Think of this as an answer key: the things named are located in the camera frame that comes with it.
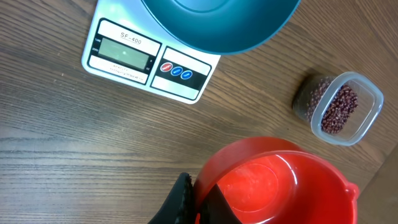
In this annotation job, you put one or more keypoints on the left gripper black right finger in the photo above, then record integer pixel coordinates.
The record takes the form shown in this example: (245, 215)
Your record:
(216, 210)

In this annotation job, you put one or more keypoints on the blue bowl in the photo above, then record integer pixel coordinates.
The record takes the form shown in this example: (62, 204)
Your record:
(222, 27)

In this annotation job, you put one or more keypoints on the red plastic scoop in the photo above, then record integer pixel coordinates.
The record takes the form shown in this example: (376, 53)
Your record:
(271, 180)

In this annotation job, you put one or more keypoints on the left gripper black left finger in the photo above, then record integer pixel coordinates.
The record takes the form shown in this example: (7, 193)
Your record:
(178, 207)

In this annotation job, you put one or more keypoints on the red beans in container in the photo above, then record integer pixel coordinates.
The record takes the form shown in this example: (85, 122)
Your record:
(341, 107)

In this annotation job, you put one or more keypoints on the clear plastic container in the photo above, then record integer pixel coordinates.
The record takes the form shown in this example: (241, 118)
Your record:
(370, 102)

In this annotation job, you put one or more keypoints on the white digital kitchen scale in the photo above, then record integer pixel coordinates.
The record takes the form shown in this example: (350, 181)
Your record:
(125, 44)

